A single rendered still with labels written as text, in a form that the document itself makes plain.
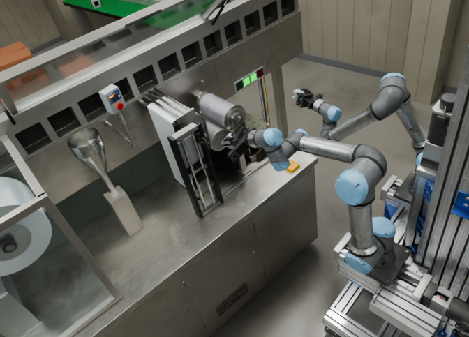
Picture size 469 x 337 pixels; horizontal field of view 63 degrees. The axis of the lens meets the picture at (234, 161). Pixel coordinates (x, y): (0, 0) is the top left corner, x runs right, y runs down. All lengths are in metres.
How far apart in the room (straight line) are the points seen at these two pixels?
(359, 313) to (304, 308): 0.40
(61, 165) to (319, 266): 1.83
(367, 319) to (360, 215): 1.07
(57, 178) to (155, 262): 0.64
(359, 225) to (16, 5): 6.97
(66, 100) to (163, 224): 0.79
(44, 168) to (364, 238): 1.49
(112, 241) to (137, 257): 0.19
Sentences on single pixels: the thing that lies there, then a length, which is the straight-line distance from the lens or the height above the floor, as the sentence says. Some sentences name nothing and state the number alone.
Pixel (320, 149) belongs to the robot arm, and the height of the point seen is 1.37.
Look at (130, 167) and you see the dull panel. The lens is 2.23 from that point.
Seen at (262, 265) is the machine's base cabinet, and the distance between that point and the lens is 2.49.
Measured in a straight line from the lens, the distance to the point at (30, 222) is 1.49.
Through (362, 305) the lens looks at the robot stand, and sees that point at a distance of 2.50.
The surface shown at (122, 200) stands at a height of 1.14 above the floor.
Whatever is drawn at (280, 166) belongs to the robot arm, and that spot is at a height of 1.31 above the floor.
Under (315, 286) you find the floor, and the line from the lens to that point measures 2.78.
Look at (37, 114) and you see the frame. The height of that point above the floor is 1.61.
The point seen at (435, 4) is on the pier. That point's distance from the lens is 3.86.
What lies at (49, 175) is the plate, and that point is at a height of 1.31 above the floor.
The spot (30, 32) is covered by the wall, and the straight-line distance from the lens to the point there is 7.83.
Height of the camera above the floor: 2.42
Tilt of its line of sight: 41 degrees down
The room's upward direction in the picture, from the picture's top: 13 degrees counter-clockwise
